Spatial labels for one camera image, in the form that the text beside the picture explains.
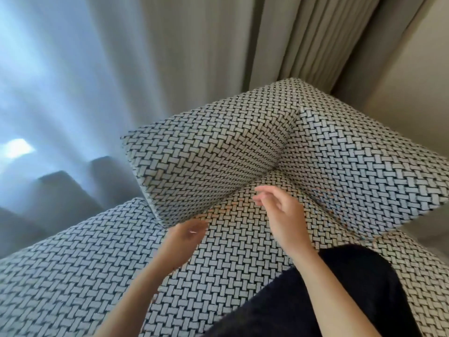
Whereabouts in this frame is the person's right hand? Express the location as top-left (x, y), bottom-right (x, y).
top-left (252, 185), bottom-right (315, 260)

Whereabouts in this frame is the person's left hand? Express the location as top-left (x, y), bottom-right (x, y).
top-left (158, 218), bottom-right (209, 276)

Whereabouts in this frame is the black white woven-pattern sofa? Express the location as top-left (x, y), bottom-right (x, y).
top-left (0, 77), bottom-right (449, 337)

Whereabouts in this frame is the person's left forearm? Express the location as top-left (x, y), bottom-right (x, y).
top-left (94, 263), bottom-right (176, 337)

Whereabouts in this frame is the person's right forearm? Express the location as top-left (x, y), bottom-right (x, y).
top-left (293, 247), bottom-right (383, 337)

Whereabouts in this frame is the sheer white curtain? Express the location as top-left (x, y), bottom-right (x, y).
top-left (0, 0), bottom-right (264, 258)

